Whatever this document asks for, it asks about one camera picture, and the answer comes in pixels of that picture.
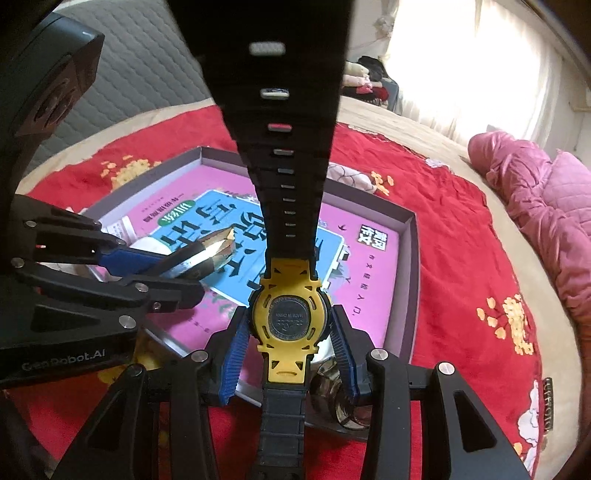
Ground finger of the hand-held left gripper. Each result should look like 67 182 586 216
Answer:
11 258 206 340
11 194 160 280

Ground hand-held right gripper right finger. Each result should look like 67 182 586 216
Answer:
330 305 532 480

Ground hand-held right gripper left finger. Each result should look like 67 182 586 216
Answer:
51 307 252 480

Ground chrome metal fitting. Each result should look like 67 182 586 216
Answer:
309 357 370 432

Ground grey box with pink print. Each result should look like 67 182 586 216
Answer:
78 147 422 409

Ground yellow watch with black strap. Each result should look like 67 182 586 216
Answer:
164 0 358 480

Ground red floral blanket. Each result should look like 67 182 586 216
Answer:
0 104 548 480

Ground grey quilted headboard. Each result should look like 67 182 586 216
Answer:
32 0 222 158

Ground dark patterned metal bar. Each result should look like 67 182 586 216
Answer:
538 376 557 439

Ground beige bed sheet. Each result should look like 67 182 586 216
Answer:
14 95 591 480

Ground pink quilted jacket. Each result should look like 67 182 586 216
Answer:
467 130 591 333

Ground stack of folded clothes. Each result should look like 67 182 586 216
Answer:
344 55 400 112

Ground white curtain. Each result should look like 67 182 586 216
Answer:
351 0 587 148

